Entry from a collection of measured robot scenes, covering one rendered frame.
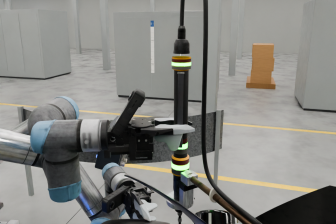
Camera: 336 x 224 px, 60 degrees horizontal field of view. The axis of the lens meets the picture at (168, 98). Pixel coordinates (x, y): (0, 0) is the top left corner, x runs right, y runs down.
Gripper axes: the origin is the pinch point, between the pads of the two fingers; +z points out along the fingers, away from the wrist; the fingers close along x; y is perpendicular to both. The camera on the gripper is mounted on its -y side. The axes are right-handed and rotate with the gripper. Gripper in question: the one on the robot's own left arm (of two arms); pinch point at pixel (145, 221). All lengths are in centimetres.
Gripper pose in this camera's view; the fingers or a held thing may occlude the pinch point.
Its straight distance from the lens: 91.7
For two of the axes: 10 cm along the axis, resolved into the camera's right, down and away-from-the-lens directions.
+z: 5.2, 2.1, -8.3
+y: 8.5, -0.2, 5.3
